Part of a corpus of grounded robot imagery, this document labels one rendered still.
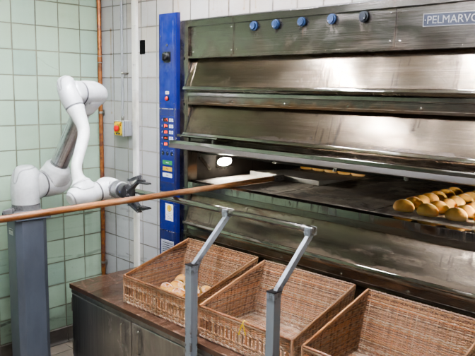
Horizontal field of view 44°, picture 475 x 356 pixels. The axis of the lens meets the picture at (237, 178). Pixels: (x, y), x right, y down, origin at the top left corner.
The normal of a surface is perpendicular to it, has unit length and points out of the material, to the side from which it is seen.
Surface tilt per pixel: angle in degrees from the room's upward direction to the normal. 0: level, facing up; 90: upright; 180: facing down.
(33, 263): 90
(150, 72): 90
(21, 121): 90
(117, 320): 92
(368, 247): 71
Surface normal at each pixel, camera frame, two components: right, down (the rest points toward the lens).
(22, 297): -0.06, 0.15
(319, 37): -0.70, 0.10
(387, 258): -0.68, -0.25
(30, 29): 0.72, 0.11
